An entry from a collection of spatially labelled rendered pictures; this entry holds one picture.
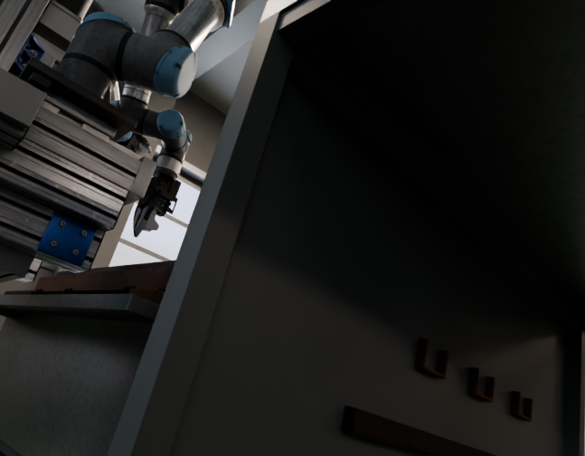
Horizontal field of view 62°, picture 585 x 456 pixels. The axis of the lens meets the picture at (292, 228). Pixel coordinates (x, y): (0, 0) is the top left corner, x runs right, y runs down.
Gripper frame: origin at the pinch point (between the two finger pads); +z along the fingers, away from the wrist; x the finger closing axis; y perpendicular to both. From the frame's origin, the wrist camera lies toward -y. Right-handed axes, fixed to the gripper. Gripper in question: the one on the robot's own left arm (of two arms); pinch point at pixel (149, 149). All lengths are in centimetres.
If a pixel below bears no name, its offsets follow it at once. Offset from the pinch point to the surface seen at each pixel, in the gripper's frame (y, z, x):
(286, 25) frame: 31, -97, 124
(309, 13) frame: 31, -98, 128
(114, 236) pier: 11, 131, -141
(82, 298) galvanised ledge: 69, -61, 75
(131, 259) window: 19, 162, -145
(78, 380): 87, -37, 61
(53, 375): 90, -31, 46
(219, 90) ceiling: -157, 159, -141
